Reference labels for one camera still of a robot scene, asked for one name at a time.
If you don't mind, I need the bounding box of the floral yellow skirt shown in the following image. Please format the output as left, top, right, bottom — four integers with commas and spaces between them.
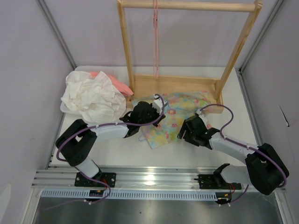
142, 91, 211, 149

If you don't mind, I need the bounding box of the blue wire hanger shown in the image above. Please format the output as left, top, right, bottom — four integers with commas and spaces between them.
138, 99, 191, 149

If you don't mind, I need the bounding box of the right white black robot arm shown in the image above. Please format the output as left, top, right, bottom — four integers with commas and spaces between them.
177, 115, 289, 195

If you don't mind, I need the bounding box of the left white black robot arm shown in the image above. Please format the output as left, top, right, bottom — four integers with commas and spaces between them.
56, 98, 168, 187

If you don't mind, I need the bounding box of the wooden clothes rack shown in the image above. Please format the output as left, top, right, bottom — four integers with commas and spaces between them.
116, 0, 263, 105

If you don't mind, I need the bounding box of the pink garment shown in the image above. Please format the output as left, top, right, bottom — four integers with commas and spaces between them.
88, 71, 134, 96

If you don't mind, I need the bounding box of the white crumpled garment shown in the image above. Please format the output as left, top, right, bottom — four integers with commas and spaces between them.
61, 71, 126, 124

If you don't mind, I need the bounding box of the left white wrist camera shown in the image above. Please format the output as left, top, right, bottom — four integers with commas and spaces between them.
152, 95, 168, 114

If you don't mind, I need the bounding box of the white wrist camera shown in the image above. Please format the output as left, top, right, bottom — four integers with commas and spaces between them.
196, 109, 212, 129
152, 95, 168, 114

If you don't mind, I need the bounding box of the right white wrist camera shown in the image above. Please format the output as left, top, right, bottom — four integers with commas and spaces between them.
196, 109, 212, 129

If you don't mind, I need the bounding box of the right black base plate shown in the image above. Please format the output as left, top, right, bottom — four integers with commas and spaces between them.
194, 174, 242, 190

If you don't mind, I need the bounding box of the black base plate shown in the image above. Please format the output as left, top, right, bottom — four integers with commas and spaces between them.
74, 172, 116, 188
194, 174, 242, 190

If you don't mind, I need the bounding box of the aluminium mounting rail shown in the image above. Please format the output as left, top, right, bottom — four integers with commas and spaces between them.
31, 166, 215, 191

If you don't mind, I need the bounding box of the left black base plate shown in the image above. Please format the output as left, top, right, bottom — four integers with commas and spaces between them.
74, 172, 116, 188

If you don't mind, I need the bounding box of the slotted cable duct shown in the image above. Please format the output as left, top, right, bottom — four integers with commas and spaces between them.
41, 189, 229, 201

